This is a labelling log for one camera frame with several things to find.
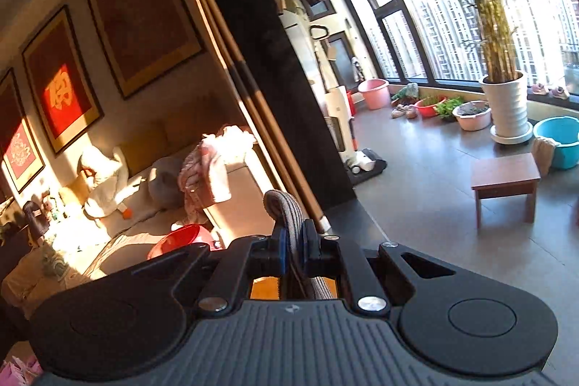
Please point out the red white framed picture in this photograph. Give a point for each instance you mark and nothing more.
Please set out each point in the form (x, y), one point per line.
(18, 151)

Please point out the blue basin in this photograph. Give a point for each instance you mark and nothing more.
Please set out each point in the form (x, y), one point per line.
(563, 146)

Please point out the small pink shoes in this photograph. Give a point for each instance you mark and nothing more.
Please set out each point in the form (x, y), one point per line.
(549, 90)

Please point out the red basin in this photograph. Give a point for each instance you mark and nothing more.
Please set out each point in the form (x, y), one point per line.
(429, 109)

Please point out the red plastic bucket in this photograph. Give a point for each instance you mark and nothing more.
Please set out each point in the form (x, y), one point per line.
(181, 239)

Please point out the grey striped shirt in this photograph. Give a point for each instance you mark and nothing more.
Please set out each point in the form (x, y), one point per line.
(285, 205)

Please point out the beige towel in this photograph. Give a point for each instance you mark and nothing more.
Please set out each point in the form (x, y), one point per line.
(543, 155)

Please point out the beige sofa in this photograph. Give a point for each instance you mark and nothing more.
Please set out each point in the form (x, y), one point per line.
(135, 241)

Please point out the red orange framed picture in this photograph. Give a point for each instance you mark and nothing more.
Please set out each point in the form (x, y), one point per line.
(63, 96)

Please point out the white upright floor cleaner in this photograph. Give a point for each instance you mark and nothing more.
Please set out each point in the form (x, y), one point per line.
(339, 114)

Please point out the grey pillow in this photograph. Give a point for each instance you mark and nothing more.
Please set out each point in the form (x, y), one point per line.
(165, 182)

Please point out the pink clothes pile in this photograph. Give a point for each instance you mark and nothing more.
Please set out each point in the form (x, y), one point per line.
(203, 173)

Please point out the white goose plush toy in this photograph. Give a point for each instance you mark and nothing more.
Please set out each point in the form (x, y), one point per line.
(104, 187)

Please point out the potted palm in white pot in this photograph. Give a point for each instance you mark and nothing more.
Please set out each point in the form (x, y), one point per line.
(506, 105)

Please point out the brown framed picture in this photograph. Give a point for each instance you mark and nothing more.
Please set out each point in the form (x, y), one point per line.
(144, 15)

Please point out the wooden stool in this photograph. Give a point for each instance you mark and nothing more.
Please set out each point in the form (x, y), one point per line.
(506, 173)

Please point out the pink plastic bag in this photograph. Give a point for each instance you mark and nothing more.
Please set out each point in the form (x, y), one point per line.
(20, 372)

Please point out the dark cloth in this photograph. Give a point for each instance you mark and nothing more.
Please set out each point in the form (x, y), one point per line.
(36, 223)

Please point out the black framed window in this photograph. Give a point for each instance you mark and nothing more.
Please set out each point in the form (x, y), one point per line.
(457, 84)

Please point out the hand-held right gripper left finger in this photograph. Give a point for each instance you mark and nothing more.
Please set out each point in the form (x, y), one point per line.
(282, 250)

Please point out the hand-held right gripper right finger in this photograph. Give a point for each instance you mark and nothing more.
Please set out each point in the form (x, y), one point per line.
(310, 250)

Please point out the pair of shoes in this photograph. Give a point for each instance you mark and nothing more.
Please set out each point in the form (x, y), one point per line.
(403, 111)

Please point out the pink bucket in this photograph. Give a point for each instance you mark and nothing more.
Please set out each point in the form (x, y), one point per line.
(374, 96)

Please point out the green leafy plant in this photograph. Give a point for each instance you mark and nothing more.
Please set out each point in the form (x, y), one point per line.
(450, 109)

